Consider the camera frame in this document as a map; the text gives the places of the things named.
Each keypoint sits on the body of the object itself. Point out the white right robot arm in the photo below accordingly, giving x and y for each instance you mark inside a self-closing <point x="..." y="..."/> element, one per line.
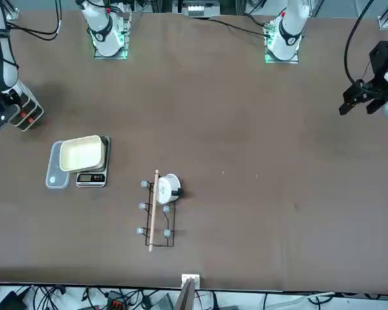
<point x="103" y="35"/>

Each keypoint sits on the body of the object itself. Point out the dark metal camera post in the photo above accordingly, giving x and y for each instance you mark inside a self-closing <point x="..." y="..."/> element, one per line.
<point x="186" y="297"/>

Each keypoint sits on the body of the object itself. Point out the black power adapter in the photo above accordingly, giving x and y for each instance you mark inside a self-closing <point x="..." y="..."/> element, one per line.
<point x="6" y="302"/>

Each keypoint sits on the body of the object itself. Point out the grey power strip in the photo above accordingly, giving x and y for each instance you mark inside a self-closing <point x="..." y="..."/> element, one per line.
<point x="200" y="9"/>

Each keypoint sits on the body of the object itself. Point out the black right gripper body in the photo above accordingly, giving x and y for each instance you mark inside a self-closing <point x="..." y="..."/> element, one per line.
<point x="3" y="119"/>

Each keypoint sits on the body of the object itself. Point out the white post base bracket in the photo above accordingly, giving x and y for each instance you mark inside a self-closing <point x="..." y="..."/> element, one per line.
<point x="197" y="279"/>

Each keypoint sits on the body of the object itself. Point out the clear plastic container lid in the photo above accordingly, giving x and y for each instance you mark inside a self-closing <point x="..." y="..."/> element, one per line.
<point x="53" y="181"/>

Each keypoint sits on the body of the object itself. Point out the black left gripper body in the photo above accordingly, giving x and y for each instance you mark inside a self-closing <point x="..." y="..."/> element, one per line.
<point x="380" y="61"/>

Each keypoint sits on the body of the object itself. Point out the silver corner bracket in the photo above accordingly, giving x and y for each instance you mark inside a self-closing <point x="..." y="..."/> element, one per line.
<point x="13" y="13"/>
<point x="384" y="22"/>

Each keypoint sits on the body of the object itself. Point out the white three-layer storage box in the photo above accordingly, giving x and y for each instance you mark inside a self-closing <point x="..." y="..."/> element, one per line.
<point x="29" y="100"/>

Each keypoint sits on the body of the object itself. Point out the silver digital kitchen scale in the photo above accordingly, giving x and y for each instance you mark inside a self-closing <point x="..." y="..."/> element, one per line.
<point x="90" y="178"/>

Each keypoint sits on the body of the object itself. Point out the orange black connector box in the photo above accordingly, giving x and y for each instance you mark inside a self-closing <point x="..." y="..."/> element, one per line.
<point x="116" y="303"/>

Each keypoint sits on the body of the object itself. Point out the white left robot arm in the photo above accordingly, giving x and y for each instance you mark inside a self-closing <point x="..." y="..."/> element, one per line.
<point x="289" y="32"/>

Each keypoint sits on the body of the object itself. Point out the cream rectangular bowl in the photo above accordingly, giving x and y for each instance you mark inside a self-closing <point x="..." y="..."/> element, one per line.
<point x="81" y="155"/>

